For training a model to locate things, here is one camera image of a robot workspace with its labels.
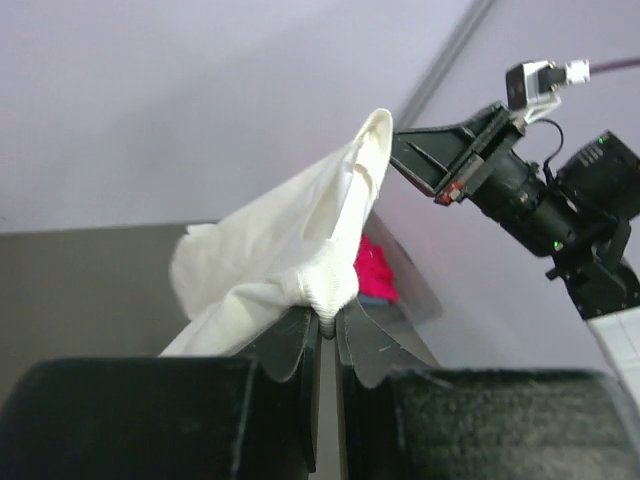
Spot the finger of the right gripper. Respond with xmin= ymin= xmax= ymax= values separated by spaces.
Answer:
xmin=391 ymin=123 xmax=480 ymax=196

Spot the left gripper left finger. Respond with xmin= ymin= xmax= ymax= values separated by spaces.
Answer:
xmin=219 ymin=307 xmax=320 ymax=473

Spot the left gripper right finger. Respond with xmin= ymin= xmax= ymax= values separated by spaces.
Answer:
xmin=335 ymin=301 xmax=440 ymax=479

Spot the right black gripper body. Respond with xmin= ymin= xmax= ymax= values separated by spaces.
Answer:
xmin=434 ymin=102 xmax=583 ymax=257

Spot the white t shirt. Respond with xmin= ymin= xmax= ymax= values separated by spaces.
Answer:
xmin=162 ymin=109 xmax=393 ymax=357

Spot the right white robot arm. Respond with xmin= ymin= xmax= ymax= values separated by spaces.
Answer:
xmin=391 ymin=102 xmax=639 ymax=384

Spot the blue t shirt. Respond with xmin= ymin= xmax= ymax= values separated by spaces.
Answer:
xmin=358 ymin=295 xmax=392 ymax=308

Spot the pink t shirt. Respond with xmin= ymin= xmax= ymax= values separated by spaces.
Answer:
xmin=354 ymin=235 xmax=399 ymax=304

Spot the clear plastic bin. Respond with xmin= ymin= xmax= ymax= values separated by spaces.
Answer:
xmin=363 ymin=212 xmax=443 ymax=333

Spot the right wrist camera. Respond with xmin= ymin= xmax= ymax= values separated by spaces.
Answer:
xmin=505 ymin=60 xmax=561 ymax=126

